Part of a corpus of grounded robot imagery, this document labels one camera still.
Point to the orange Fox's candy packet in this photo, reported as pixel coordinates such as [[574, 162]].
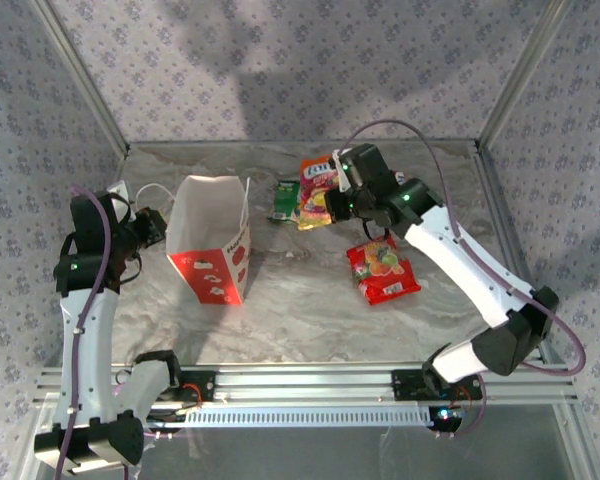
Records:
[[315, 205]]

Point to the green snack packet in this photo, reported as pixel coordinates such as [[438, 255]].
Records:
[[282, 200]]

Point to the large red fruit candy packet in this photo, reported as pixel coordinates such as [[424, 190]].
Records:
[[380, 270]]

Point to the white red paper bag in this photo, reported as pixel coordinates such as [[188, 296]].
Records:
[[210, 280]]

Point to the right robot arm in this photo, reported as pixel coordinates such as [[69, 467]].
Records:
[[460, 255]]

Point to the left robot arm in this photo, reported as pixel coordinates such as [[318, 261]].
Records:
[[85, 340]]

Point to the black controller board with LED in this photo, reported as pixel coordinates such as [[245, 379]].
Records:
[[445, 420]]

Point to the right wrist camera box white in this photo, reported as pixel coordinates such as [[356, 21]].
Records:
[[342, 170]]

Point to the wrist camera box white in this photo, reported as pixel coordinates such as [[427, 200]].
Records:
[[119, 190], [342, 170]]

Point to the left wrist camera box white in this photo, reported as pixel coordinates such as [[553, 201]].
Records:
[[119, 190]]

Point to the aluminium frame post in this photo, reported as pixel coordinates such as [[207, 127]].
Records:
[[522, 75], [85, 80]]

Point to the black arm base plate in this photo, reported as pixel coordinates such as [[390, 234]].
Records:
[[407, 385], [202, 387]]

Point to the wide aluminium mounting rail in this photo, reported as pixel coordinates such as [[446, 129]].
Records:
[[305, 382]]

